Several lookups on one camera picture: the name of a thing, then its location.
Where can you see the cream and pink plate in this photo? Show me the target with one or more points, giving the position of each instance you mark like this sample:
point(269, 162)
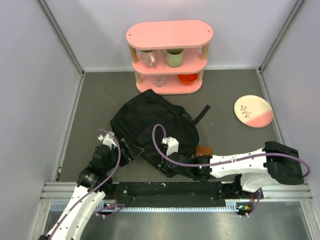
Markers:
point(253, 111)

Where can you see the grey cable duct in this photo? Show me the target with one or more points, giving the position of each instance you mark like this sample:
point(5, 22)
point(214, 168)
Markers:
point(101, 208)

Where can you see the pink mug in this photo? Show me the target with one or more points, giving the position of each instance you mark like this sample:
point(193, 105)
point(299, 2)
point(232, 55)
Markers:
point(149, 58)

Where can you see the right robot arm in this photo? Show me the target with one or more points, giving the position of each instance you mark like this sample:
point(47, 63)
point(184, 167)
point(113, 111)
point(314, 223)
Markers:
point(271, 164)

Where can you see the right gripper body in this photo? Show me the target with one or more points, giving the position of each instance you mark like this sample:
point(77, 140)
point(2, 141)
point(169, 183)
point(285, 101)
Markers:
point(170, 172)

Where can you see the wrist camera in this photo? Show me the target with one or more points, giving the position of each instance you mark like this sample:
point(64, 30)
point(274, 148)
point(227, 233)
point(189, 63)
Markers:
point(107, 139)
point(172, 145)

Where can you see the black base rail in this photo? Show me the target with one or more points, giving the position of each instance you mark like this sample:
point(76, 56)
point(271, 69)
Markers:
point(178, 194)

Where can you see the brown leather wallet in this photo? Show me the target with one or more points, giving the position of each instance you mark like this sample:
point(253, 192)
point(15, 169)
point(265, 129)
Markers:
point(203, 151)

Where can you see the orange bowl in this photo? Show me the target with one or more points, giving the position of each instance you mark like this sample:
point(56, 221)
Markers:
point(187, 78)

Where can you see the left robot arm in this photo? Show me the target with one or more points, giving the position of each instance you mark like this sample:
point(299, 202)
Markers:
point(91, 188)

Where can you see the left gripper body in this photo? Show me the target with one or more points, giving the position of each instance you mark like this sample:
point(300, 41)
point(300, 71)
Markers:
point(114, 161)

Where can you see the black student backpack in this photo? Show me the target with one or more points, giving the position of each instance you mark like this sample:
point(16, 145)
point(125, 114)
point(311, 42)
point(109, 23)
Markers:
point(145, 119)

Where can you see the green mug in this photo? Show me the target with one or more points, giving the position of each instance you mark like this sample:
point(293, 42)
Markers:
point(173, 57)

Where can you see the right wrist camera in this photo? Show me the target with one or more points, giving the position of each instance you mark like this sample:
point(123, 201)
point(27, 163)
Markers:
point(172, 145)

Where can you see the pink three-tier shelf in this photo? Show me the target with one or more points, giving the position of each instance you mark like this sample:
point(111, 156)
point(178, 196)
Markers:
point(193, 36)

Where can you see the clear drinking glass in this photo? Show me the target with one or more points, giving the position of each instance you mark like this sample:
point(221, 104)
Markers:
point(159, 81)

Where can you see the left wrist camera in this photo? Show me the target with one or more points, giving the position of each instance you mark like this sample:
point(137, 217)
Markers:
point(107, 139)

